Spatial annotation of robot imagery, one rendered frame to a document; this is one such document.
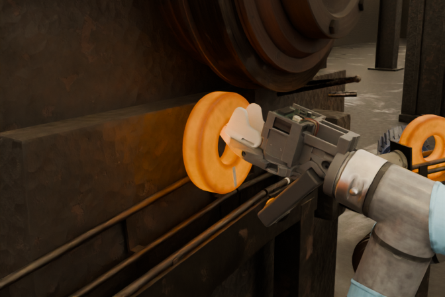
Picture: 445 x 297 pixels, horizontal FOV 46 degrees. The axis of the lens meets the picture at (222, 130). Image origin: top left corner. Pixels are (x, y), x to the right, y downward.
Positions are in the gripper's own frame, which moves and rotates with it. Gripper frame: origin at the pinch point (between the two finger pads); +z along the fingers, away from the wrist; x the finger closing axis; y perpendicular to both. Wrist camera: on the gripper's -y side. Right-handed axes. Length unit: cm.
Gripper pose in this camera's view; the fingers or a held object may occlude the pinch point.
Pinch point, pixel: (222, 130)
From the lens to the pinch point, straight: 78.4
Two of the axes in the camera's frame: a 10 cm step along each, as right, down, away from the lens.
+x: -5.9, 1.9, -7.9
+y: 2.0, -9.1, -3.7
